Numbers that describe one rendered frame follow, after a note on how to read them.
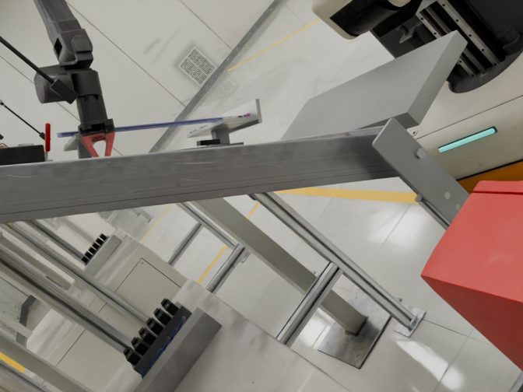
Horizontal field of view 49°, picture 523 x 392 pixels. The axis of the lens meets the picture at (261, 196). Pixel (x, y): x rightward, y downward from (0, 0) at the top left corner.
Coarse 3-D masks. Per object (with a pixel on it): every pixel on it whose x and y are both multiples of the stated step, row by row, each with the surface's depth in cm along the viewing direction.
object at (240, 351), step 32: (192, 288) 133; (224, 320) 107; (224, 352) 99; (256, 352) 90; (288, 352) 83; (128, 384) 124; (192, 384) 100; (224, 384) 91; (256, 384) 84; (288, 384) 77; (320, 384) 76
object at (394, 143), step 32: (384, 128) 73; (416, 160) 75; (448, 192) 77; (320, 288) 154; (160, 320) 119; (192, 320) 107; (288, 320) 154; (416, 320) 164; (128, 352) 119; (160, 352) 119; (192, 352) 105; (160, 384) 103
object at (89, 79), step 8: (72, 72) 118; (80, 72) 118; (88, 72) 119; (96, 72) 120; (72, 80) 119; (80, 80) 118; (88, 80) 119; (96, 80) 120; (72, 88) 118; (80, 88) 118; (88, 88) 119; (96, 88) 120; (80, 96) 120
